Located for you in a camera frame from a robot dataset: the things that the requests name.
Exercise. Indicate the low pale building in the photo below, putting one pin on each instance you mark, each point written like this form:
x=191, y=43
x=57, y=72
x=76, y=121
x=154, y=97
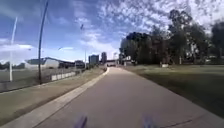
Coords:
x=50, y=63

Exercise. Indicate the group of tall buildings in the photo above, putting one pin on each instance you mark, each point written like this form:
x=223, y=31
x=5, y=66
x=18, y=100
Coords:
x=94, y=60

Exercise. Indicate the wide grass lawn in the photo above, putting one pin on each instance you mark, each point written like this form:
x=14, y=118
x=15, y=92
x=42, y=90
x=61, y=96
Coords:
x=186, y=80

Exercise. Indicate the small distant building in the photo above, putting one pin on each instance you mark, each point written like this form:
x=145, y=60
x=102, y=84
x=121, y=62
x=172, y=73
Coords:
x=111, y=63

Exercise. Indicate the white pole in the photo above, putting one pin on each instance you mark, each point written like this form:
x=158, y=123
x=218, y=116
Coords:
x=11, y=56

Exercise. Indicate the pale concrete kerb strip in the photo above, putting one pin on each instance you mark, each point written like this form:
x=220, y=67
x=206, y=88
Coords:
x=50, y=108

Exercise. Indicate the row of dark trees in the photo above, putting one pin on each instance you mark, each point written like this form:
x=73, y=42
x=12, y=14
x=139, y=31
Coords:
x=150, y=50

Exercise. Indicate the robot's own part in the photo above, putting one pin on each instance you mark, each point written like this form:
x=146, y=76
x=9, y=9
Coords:
x=81, y=122
x=148, y=122

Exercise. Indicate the dark curved lamp pole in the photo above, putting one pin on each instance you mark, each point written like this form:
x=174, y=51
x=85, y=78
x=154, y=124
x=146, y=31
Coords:
x=40, y=50

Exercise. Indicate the fence with white panels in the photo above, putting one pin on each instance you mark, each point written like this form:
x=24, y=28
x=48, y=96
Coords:
x=61, y=76

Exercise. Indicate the narrow grass verge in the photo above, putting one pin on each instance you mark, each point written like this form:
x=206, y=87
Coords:
x=20, y=101

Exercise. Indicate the tall thin light pole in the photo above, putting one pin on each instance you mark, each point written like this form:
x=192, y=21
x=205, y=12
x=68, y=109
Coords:
x=85, y=61

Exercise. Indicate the grey-brown paved path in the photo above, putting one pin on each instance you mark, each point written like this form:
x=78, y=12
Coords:
x=116, y=96

